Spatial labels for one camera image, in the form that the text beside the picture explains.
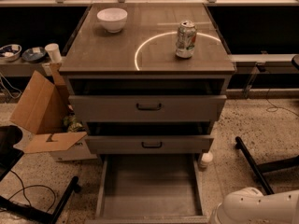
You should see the grey bottom drawer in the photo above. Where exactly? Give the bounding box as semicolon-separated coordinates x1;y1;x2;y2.
84;154;209;224

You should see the grey drawer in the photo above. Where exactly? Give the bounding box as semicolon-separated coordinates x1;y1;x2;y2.
84;154;209;224
69;95;226;122
86;135;213;154

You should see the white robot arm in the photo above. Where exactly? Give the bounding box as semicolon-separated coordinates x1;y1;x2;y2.
208;187;299;224

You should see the grey drawer cabinet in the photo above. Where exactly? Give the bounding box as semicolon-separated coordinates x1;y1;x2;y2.
59;2;236;161

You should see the grey middle drawer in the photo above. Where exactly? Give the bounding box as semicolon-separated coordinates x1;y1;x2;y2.
86;135;213;154

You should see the grey top drawer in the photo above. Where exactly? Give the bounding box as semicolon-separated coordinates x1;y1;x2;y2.
69;95;226;122

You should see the crushed soda can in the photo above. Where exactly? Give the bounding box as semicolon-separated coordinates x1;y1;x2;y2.
176;20;197;59

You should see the green packaging in box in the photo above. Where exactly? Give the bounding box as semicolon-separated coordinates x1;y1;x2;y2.
63;115;84;133

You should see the white ceramic bowl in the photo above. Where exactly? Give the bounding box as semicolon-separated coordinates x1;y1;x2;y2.
97;7;128;33

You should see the open cardboard box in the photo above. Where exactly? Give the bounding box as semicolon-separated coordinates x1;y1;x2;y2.
10;63;96;161

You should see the white paper cup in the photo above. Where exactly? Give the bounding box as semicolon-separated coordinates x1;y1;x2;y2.
45;43;62;63

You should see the blue bowl right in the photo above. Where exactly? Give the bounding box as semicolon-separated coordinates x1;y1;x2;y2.
21;47;47;63

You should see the black stand leg right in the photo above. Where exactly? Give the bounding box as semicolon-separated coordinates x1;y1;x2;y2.
235;136;299;195

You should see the black stand leg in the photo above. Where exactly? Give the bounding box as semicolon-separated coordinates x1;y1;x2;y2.
0;175;82;224
235;136;299;195

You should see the low grey side shelf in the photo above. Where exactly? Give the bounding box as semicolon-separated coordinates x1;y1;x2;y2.
0;57;62;77

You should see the black chair seat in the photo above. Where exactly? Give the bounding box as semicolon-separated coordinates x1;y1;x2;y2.
0;125;24;181

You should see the blue patterned bowl left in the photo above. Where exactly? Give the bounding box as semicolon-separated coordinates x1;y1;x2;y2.
0;44;21;62

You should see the black stand leg left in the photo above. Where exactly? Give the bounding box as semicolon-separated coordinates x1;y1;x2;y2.
0;175;82;224

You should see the black floor cable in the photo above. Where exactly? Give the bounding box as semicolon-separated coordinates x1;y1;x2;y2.
0;169;58;215

